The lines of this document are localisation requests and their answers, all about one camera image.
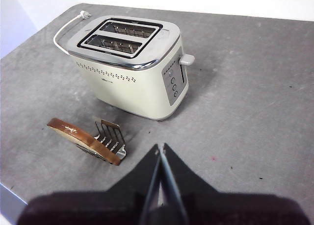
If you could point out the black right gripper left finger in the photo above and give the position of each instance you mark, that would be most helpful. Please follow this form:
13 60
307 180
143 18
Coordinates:
117 200

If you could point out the grey toaster lever knob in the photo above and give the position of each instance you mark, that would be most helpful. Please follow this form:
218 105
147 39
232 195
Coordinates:
187 59

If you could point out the steel toast rack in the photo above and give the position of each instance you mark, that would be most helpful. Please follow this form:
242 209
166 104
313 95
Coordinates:
122 153

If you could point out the cream two-slot toaster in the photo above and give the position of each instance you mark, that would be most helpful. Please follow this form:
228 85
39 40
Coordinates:
137 95

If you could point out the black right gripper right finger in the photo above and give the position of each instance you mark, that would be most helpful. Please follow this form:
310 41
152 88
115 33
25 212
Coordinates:
208 205

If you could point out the brown seeded bread slice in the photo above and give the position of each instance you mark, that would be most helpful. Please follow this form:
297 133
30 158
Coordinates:
73 132

